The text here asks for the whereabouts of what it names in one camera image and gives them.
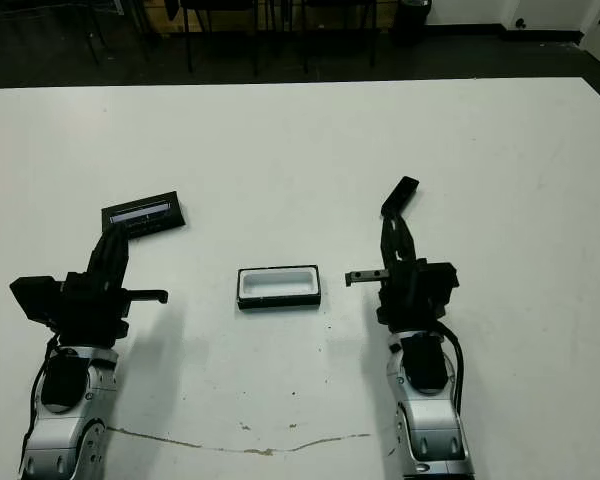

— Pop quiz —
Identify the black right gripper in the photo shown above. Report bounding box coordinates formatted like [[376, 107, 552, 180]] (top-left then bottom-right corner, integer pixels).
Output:
[[344, 214, 449, 335]]

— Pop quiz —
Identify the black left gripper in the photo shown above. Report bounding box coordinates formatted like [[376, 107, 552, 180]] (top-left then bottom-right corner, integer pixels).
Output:
[[47, 224, 169, 347]]

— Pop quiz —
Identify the black camera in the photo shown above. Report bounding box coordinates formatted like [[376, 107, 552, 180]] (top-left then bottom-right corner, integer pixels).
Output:
[[380, 175, 421, 218]]

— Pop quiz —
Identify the black printed box lid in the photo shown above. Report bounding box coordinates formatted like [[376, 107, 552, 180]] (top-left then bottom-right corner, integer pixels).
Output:
[[101, 189, 189, 240]]

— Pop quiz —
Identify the black box base white insert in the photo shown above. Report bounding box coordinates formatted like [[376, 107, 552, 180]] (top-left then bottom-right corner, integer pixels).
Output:
[[237, 263, 324, 314]]

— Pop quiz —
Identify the grey office chair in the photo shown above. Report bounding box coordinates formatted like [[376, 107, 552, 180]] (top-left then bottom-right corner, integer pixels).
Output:
[[77, 0, 154, 66]]

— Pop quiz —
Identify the dark round trash bin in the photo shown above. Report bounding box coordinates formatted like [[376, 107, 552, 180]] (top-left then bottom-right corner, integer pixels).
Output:
[[398, 0, 434, 34]]

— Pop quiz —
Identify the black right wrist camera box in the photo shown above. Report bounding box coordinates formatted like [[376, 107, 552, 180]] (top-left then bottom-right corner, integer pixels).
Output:
[[413, 260, 462, 304]]

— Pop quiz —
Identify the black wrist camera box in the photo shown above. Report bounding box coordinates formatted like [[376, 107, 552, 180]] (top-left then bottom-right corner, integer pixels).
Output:
[[8, 275, 64, 329], [413, 260, 462, 304]]

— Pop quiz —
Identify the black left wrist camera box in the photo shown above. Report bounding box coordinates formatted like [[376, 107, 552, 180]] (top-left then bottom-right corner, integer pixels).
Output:
[[8, 275, 64, 329]]

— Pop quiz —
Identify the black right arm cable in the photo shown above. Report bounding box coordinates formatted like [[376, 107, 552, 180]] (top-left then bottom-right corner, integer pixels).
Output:
[[439, 324, 470, 417]]

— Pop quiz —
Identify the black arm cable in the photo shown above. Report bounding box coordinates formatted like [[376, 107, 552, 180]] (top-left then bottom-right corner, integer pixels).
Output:
[[19, 332, 66, 471], [439, 324, 470, 417]]

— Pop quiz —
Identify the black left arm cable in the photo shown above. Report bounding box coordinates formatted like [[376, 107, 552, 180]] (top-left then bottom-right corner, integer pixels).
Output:
[[19, 332, 66, 471]]

